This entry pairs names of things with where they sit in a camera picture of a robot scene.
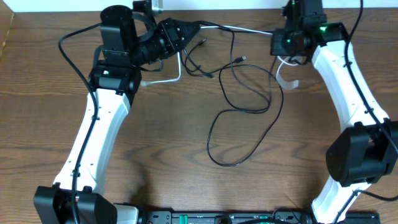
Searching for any white usb cable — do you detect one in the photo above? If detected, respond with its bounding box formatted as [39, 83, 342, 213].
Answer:
[139, 24, 300, 91]

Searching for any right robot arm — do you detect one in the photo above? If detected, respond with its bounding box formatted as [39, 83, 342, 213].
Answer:
[271, 0, 397, 223]

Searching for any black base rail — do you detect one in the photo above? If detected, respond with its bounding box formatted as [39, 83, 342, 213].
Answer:
[138, 208, 382, 224]

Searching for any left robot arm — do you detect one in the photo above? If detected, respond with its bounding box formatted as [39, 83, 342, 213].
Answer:
[34, 1, 200, 223]

